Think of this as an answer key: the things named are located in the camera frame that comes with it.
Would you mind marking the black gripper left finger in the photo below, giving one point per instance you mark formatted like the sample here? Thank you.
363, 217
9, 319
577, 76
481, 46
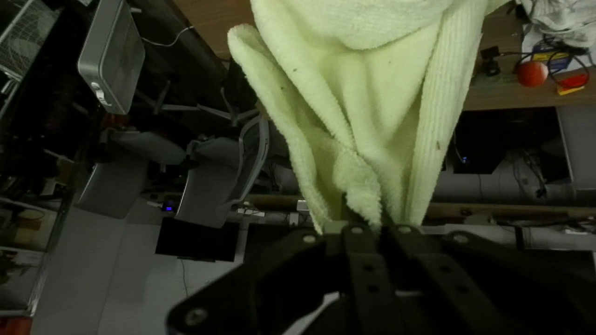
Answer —
287, 282

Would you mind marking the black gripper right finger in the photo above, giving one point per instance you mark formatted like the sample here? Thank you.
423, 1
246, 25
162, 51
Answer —
488, 290

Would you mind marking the white cloth on table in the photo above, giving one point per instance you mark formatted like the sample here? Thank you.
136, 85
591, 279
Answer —
568, 22

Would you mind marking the pale green fluffy towel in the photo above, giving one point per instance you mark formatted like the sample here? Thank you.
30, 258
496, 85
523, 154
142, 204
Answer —
365, 94

